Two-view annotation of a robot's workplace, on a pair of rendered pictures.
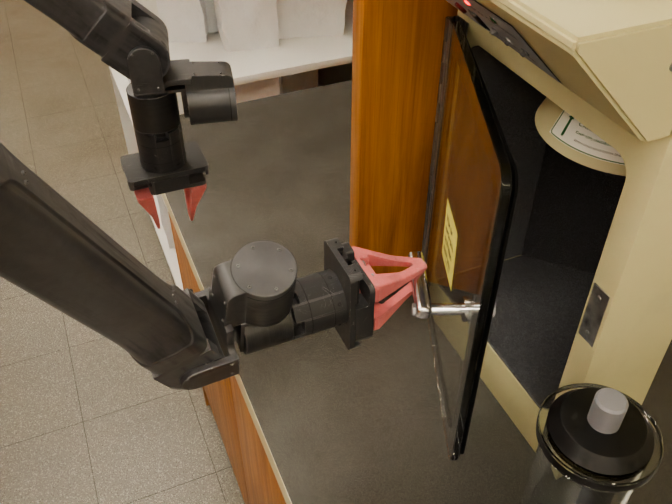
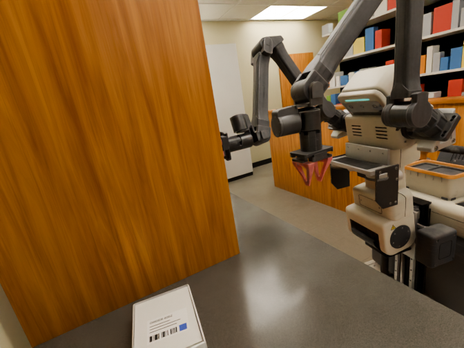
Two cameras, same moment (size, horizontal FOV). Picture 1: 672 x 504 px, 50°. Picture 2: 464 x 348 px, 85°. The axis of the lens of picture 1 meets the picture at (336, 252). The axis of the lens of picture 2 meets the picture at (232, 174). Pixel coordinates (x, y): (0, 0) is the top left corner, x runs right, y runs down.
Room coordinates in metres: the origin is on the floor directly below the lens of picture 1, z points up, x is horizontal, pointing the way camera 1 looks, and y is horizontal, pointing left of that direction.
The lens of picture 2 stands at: (1.43, -0.03, 1.35)
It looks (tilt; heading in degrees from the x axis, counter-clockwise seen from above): 16 degrees down; 177
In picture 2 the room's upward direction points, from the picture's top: 9 degrees counter-clockwise
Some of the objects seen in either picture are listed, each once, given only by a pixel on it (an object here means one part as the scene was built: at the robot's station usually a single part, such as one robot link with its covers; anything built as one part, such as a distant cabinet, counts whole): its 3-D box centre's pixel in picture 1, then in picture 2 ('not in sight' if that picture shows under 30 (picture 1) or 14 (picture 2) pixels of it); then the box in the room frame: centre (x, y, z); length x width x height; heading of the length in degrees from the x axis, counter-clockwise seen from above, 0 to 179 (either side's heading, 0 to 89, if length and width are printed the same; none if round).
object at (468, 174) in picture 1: (453, 245); not in sight; (0.60, -0.13, 1.19); 0.30 x 0.01 x 0.40; 1
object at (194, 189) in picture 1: (176, 192); (310, 168); (0.77, 0.21, 1.14); 0.07 x 0.07 x 0.09; 23
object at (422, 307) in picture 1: (435, 285); not in sight; (0.53, -0.10, 1.20); 0.10 x 0.05 x 0.03; 1
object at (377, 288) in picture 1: (383, 285); not in sight; (0.54, -0.05, 1.20); 0.09 x 0.07 x 0.07; 113
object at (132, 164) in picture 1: (161, 148); (311, 142); (0.77, 0.22, 1.21); 0.10 x 0.07 x 0.07; 113
